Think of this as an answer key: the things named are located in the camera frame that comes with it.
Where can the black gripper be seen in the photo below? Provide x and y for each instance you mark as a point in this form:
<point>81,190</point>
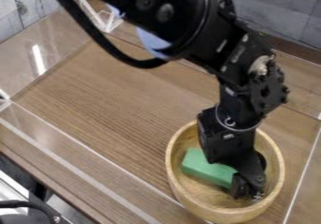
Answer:
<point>229,145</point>

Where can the green rectangular block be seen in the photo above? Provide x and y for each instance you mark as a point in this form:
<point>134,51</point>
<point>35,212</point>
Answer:
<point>216,173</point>

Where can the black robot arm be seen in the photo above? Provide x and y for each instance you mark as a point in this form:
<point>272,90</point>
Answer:
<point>200,30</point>

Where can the round wooden bowl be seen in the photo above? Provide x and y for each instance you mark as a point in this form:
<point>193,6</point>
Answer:
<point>206,199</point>

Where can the black metal bracket with screw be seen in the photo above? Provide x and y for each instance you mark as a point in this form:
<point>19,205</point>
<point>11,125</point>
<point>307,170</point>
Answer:
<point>38,215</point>

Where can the clear acrylic corner bracket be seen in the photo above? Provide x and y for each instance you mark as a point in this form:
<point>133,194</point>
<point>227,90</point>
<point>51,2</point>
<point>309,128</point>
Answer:
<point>102,14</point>

